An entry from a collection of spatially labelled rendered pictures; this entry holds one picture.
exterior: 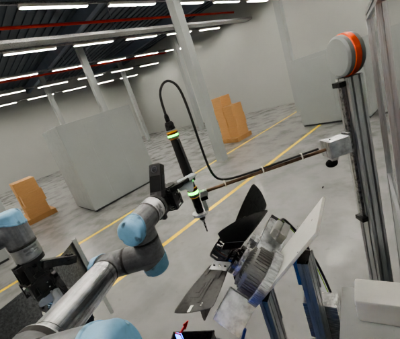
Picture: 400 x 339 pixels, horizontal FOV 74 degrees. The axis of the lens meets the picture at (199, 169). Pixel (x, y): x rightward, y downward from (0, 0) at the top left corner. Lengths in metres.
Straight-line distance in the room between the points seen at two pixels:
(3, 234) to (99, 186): 6.26
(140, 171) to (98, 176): 1.17
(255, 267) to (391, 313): 0.52
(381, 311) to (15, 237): 1.30
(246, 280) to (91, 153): 6.18
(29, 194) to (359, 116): 8.44
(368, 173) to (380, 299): 0.49
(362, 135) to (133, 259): 0.97
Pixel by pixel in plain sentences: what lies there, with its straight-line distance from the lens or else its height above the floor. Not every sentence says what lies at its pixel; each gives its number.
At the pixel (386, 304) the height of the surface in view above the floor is 0.97.
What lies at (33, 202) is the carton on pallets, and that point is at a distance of 8.91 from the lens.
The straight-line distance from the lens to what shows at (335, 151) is 1.19.
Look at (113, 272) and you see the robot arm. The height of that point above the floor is 1.56.
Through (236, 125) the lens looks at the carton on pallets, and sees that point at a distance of 9.12.
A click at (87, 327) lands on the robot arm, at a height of 1.67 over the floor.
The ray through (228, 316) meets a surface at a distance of 1.31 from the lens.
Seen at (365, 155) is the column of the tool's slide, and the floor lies 1.48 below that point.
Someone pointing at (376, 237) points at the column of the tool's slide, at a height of 1.08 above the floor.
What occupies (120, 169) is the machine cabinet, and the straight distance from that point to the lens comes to 7.33.
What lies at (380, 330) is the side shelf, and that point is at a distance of 1.39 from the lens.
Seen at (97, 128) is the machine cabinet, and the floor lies 1.91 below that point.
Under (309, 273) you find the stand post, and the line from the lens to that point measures 1.24.
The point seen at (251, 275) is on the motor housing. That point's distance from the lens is 1.24.
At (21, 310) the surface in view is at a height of 0.83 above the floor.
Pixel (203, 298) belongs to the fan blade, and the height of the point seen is 1.20.
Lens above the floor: 1.92
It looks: 15 degrees down
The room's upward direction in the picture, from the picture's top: 19 degrees counter-clockwise
